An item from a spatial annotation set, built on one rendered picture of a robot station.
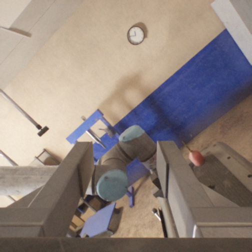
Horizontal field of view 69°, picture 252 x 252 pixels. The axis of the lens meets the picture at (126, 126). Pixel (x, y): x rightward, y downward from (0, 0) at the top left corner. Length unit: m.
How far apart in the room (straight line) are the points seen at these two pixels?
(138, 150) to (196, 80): 3.40
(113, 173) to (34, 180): 0.22
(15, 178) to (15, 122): 4.01
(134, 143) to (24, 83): 3.81
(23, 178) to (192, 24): 3.77
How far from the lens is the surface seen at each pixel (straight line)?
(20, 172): 0.62
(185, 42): 3.92
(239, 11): 3.74
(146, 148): 0.66
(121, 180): 0.54
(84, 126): 3.47
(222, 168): 0.99
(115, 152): 0.67
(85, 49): 3.86
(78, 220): 4.81
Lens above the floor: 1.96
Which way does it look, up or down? 12 degrees down
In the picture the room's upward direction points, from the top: 43 degrees counter-clockwise
